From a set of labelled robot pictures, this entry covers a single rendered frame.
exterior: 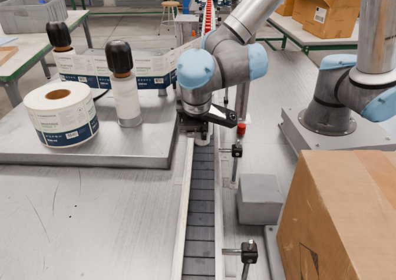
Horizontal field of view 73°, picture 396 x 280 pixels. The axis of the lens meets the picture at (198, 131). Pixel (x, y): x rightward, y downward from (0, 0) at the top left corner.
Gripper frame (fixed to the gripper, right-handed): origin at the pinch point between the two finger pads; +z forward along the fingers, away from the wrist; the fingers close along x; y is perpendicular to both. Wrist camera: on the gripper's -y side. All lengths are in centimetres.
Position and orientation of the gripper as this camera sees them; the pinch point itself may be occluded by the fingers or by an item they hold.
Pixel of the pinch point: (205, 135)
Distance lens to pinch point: 83.3
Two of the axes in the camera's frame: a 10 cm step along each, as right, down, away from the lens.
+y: -10.0, -0.3, 0.4
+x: -0.4, 9.1, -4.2
